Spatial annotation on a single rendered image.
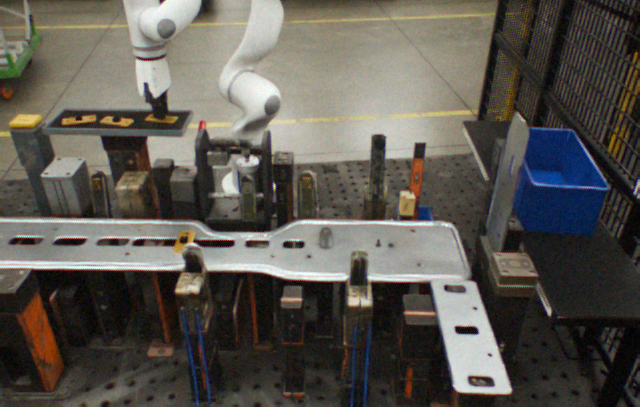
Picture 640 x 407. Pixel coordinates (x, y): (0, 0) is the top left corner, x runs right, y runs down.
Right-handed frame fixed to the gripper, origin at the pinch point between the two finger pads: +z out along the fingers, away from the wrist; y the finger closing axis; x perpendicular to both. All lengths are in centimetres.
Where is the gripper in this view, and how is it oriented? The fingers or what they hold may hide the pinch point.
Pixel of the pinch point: (160, 109)
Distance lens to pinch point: 158.9
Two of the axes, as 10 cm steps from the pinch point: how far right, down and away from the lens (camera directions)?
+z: 0.0, 8.5, 5.3
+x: 9.8, 1.2, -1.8
